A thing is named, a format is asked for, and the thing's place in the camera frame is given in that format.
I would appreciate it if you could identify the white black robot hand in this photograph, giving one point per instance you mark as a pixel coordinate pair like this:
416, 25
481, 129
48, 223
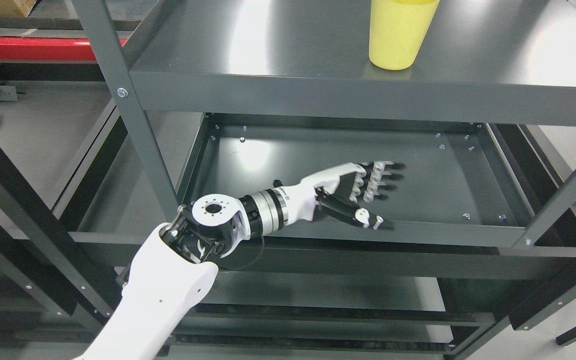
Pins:
342, 193

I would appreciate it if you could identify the red metal beam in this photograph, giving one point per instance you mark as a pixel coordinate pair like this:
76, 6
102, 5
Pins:
49, 49

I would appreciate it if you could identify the yellow plastic cup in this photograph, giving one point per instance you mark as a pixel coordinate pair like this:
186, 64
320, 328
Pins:
397, 30

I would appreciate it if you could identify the dark metal shelf rack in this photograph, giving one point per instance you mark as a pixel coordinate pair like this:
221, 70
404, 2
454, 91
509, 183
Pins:
245, 177

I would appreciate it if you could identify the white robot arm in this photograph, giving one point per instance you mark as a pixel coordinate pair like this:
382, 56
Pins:
170, 273

